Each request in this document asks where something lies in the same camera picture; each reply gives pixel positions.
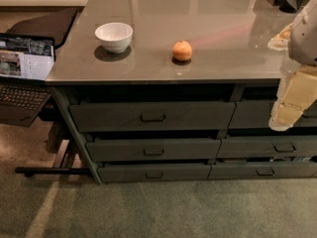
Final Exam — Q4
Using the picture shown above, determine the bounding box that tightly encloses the orange round fruit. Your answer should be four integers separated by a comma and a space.
172, 41, 192, 61

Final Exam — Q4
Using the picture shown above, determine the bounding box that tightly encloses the white ceramic bowl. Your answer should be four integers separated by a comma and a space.
95, 22, 133, 54

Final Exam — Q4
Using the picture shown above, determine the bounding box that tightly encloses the grey drawer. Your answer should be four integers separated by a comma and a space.
98, 164, 211, 182
209, 162, 317, 179
229, 100, 317, 129
217, 136, 317, 159
69, 101, 235, 132
86, 138, 221, 162

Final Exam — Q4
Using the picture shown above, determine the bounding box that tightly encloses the black open laptop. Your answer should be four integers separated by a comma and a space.
0, 33, 55, 127

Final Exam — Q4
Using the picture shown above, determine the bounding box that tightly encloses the black laptop stand base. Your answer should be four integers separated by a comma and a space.
14, 139, 92, 179

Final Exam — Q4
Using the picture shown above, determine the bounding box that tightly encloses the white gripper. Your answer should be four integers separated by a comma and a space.
268, 65, 317, 132

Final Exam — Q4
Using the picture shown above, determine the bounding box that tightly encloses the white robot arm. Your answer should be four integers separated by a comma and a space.
267, 0, 317, 132

